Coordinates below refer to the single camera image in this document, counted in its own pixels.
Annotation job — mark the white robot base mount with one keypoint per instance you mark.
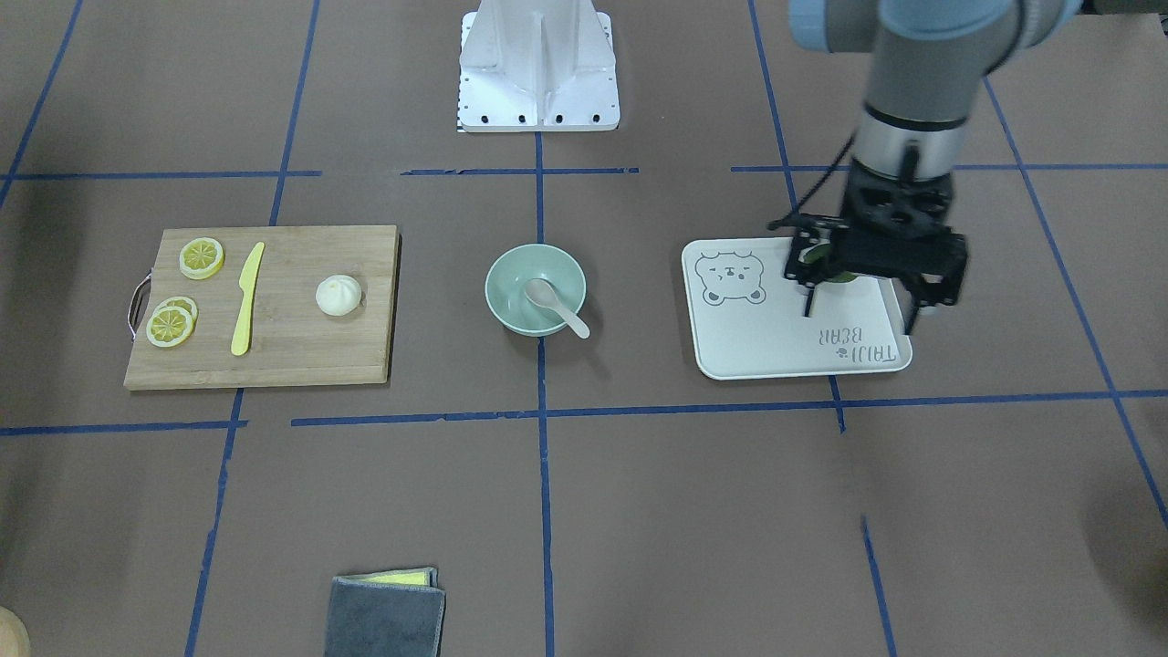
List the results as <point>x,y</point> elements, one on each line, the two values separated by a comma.
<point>537,66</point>

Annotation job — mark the white steamed bun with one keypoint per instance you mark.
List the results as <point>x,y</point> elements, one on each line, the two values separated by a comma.
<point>338,295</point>

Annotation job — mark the lemon slice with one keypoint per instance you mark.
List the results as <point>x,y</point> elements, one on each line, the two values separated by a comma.
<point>186,303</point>
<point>169,326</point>
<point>201,258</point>

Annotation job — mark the lemon slice top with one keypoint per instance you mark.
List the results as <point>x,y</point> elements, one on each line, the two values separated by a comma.
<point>201,258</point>

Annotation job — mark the yellow plastic knife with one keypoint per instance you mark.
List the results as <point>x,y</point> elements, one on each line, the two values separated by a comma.
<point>247,282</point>

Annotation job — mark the lemon slice front lower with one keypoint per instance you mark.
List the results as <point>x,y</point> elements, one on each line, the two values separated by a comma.
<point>169,326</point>

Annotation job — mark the tan round object corner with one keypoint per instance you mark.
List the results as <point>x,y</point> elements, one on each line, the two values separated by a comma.
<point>14,638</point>

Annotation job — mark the mint green bowl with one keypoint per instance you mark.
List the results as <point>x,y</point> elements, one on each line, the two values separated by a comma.
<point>505,282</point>

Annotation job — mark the white bear tray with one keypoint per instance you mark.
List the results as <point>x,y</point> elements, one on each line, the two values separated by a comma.
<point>746,318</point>

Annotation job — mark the white plastic spoon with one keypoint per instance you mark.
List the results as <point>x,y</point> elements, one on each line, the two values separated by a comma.
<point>540,292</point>

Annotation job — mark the green lime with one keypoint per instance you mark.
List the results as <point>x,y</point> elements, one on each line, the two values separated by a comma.
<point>817,256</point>

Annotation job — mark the bamboo cutting board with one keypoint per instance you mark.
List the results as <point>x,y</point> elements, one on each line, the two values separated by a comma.
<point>293,343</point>

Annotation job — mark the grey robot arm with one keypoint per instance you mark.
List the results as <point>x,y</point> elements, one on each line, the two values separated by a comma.
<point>927,60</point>

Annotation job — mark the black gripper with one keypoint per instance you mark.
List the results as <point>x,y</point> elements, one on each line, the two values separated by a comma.
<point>950,271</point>

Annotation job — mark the yellow sponge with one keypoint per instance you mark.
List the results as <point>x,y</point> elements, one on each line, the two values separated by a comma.
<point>416,577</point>

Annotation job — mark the grey folded cloth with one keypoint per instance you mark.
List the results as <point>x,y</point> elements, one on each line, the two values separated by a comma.
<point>383,620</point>

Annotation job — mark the lemon slice behind lower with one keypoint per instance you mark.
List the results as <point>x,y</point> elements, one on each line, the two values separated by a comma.
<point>186,303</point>

